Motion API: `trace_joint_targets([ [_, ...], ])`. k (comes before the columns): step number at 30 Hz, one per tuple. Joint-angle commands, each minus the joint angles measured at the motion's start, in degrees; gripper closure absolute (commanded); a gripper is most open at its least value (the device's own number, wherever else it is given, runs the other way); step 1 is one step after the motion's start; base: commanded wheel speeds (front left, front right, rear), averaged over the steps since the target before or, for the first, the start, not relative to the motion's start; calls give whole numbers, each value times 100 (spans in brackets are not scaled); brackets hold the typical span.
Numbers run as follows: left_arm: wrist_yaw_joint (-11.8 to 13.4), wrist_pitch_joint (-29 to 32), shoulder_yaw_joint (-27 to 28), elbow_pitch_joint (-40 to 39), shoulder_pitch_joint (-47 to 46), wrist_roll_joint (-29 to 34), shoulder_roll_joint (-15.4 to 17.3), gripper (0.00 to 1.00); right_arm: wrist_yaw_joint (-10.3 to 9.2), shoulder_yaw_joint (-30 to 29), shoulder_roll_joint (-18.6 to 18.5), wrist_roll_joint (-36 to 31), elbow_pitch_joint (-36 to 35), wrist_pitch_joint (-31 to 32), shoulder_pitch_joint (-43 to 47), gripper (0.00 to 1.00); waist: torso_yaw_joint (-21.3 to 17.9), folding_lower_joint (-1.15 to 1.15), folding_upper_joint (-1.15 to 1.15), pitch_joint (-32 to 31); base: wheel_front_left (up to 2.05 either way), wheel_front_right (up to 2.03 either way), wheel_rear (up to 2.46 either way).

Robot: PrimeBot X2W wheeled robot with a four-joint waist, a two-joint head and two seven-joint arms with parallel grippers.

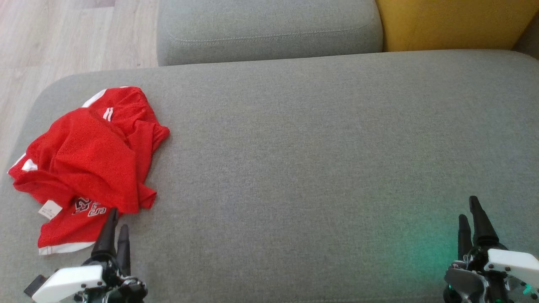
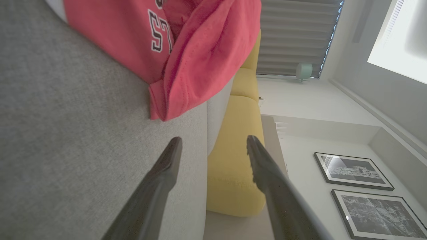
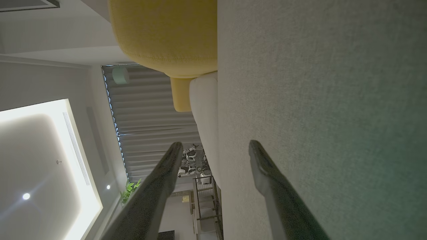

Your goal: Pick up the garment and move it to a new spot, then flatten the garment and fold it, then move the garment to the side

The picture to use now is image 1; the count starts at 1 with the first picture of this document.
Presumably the red white basketball jersey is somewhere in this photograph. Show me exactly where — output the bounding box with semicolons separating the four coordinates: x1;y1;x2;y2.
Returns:
7;95;171;220

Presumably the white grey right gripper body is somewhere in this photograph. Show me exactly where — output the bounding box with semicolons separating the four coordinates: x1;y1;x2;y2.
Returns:
443;243;539;303

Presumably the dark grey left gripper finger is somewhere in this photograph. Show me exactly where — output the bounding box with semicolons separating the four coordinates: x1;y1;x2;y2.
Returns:
91;207;118;261
117;224;131;276

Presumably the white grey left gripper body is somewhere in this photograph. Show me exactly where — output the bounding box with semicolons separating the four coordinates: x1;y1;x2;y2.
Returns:
32;258;148;303

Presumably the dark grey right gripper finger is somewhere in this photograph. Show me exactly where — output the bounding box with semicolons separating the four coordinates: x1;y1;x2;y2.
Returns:
469;196;502;249
458;214;473;259

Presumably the yellow and grey sofa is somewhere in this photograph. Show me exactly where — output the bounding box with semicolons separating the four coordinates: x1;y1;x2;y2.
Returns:
0;50;539;303

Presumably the grey sofa seat cushion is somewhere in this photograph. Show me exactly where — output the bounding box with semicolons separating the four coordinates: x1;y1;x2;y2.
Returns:
157;0;383;66

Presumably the yellow sofa backrest cushion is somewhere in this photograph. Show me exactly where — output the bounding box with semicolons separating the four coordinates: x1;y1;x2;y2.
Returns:
376;0;539;52

